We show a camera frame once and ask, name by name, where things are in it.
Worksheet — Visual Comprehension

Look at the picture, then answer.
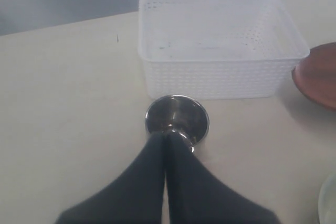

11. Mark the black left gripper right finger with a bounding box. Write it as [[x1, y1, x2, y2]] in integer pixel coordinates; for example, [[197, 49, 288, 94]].
[[165, 132, 279, 223]]

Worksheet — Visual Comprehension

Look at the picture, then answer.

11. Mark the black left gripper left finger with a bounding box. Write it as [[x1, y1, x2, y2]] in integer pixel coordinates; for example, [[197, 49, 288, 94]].
[[57, 133, 165, 223]]

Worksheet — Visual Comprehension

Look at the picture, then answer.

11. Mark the shiny steel cup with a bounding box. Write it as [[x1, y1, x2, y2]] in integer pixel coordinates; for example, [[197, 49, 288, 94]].
[[144, 94, 209, 152]]

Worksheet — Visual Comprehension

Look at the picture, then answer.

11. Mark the floral ceramic bowl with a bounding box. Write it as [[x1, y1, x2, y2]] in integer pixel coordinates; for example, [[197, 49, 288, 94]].
[[318, 173, 335, 224]]

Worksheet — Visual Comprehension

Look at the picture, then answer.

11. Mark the white perforated plastic basket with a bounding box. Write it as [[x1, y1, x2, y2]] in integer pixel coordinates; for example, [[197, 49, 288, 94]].
[[138, 0, 310, 100]]

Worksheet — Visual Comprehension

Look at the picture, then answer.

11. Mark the dark plate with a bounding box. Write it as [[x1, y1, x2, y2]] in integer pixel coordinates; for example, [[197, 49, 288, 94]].
[[291, 42, 335, 110]]

